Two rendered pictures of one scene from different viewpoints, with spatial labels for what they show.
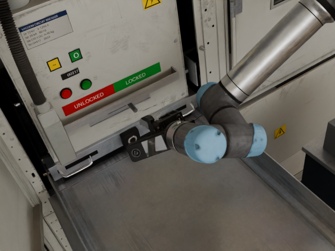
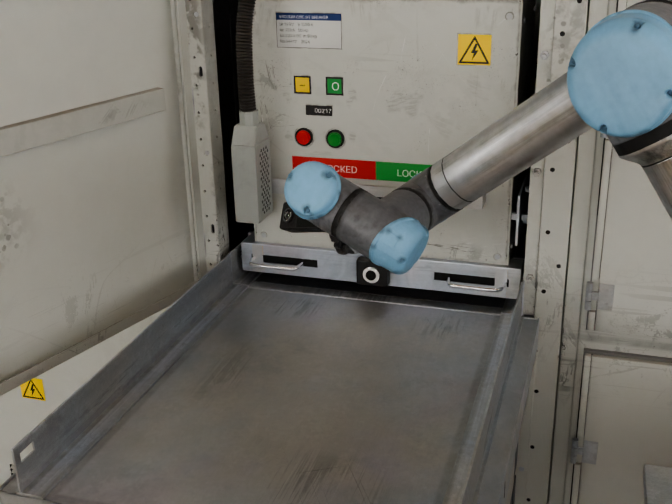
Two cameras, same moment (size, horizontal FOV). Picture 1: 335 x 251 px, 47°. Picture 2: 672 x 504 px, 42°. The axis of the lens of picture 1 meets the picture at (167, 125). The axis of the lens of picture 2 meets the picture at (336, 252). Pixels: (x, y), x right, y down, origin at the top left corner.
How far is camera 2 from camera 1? 91 cm
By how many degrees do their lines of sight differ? 41
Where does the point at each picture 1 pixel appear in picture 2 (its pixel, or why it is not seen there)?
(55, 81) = (295, 111)
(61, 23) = (330, 29)
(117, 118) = not seen: hidden behind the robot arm
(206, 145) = (301, 180)
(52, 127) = (241, 149)
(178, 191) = (347, 357)
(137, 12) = (445, 62)
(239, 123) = (390, 204)
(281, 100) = not seen: outside the picture
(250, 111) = (627, 378)
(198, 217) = (326, 390)
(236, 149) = (352, 226)
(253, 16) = not seen: hidden behind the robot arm
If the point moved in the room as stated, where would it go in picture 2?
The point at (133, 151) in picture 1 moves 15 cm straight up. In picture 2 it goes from (286, 211) to (282, 116)
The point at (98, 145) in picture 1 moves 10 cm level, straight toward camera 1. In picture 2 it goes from (322, 253) to (296, 272)
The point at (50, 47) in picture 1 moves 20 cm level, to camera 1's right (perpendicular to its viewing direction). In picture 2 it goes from (305, 56) to (395, 68)
